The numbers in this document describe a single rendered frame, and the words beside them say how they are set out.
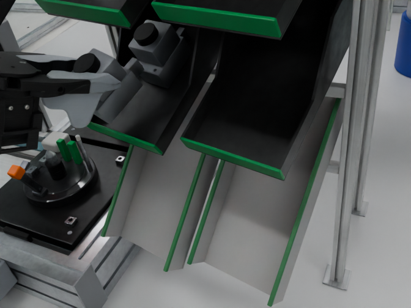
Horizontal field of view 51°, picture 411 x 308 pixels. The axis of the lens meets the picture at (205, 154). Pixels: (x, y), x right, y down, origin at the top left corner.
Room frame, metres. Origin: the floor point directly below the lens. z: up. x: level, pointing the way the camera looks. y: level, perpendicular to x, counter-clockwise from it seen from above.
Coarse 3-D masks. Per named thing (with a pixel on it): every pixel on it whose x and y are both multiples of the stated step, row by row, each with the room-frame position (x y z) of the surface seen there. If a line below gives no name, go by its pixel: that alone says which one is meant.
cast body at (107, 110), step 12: (84, 60) 0.45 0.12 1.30; (96, 60) 0.45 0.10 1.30; (108, 60) 0.45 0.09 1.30; (132, 60) 0.49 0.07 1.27; (84, 72) 0.44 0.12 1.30; (96, 72) 0.44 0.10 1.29; (108, 72) 0.45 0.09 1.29; (120, 72) 0.46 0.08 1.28; (132, 72) 0.47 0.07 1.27; (132, 84) 0.46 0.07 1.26; (108, 96) 0.44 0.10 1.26; (120, 96) 0.45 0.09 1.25; (132, 96) 0.46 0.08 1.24; (96, 108) 0.43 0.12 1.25; (108, 108) 0.44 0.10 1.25; (120, 108) 0.45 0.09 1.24; (108, 120) 0.44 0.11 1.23
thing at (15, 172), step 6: (24, 162) 0.61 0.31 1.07; (12, 168) 0.59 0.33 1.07; (18, 168) 0.59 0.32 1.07; (24, 168) 0.60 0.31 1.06; (12, 174) 0.58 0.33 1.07; (18, 174) 0.58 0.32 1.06; (24, 174) 0.60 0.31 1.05; (24, 180) 0.59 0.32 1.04; (30, 180) 0.60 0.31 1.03; (30, 186) 0.60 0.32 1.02; (36, 186) 0.60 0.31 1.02
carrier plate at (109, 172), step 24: (120, 168) 0.67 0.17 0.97; (0, 192) 0.66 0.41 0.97; (96, 192) 0.61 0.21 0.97; (0, 216) 0.59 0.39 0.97; (24, 216) 0.58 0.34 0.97; (48, 216) 0.57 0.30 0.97; (72, 216) 0.56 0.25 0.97; (96, 216) 0.55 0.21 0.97; (48, 240) 0.52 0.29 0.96; (72, 240) 0.50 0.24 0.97
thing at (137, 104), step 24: (120, 48) 0.56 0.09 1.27; (192, 48) 0.54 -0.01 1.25; (216, 48) 0.51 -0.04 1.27; (192, 72) 0.47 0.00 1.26; (144, 96) 0.50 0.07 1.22; (168, 96) 0.49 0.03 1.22; (192, 96) 0.46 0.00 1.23; (96, 120) 0.50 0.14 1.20; (120, 120) 0.48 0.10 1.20; (144, 120) 0.47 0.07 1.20; (168, 120) 0.43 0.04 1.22; (144, 144) 0.41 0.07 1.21; (168, 144) 0.42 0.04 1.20
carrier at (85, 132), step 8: (72, 128) 0.84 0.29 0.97; (80, 128) 0.84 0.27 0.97; (88, 128) 0.83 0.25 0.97; (72, 136) 0.82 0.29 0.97; (80, 136) 0.81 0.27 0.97; (88, 136) 0.80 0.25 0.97; (96, 136) 0.80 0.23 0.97; (104, 136) 0.79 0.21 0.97; (96, 144) 0.78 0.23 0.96; (104, 144) 0.77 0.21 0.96; (112, 144) 0.76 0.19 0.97; (120, 144) 0.75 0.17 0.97; (128, 144) 0.75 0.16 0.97
